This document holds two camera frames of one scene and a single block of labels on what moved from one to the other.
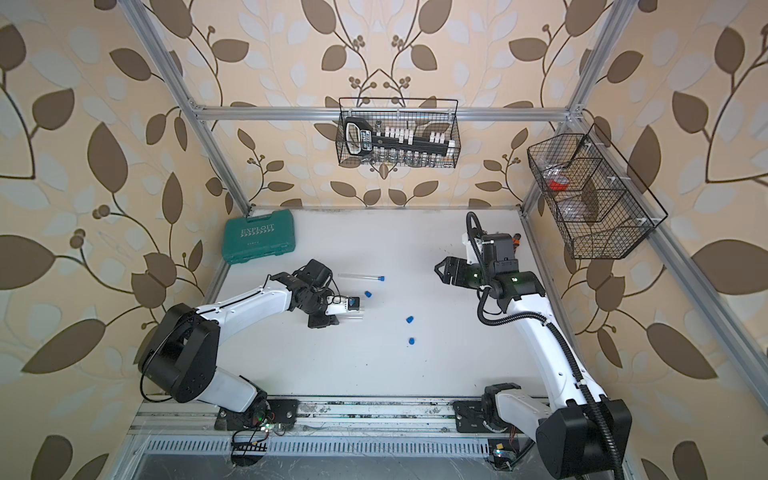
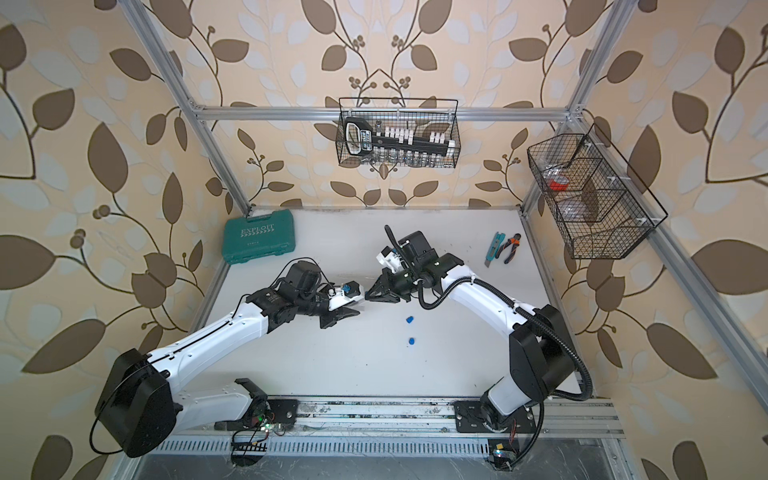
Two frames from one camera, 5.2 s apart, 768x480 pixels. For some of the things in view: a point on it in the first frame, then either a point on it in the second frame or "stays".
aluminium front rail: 314,415 stays
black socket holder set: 361,137 stays
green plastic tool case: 272,236 stays
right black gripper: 454,262 -> 386,294
